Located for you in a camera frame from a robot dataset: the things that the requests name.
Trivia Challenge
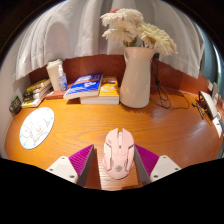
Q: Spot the white paper sheet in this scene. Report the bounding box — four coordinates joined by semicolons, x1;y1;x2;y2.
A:
211;114;224;138

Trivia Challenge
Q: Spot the white curtain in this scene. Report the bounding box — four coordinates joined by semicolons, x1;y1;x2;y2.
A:
14;0;205;81

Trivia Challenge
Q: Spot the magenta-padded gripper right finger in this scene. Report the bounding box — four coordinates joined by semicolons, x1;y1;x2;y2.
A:
133;143;183;186

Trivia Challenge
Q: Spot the white flower bouquet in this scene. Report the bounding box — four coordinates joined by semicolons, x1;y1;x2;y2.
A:
100;8;179;57

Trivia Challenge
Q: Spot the pink computer mouse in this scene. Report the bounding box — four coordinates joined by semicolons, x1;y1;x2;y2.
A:
102;127;136;181

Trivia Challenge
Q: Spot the reddish brown book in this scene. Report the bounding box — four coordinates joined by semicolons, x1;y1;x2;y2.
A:
44;89;69;101

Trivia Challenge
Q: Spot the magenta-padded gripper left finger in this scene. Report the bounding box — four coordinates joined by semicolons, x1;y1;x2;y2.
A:
45;143;95;188

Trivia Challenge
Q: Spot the clear spray bottle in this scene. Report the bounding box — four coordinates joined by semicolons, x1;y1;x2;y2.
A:
57;64;69;93

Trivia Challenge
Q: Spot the dark mug with green inside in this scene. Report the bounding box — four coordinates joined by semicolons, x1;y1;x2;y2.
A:
8;95;23;116

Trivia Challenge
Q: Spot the white ceramic jug vase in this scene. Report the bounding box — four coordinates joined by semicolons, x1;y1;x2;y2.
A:
119;46;158;109

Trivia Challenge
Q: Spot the cream lidded tumbler cup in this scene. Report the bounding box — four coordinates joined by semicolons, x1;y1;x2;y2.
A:
45;58;64;92

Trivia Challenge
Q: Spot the round printed mouse pad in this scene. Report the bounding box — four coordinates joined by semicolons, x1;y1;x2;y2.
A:
19;106;55;150

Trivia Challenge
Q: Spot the black pen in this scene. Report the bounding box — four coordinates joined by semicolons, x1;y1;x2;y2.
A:
194;101;205;120

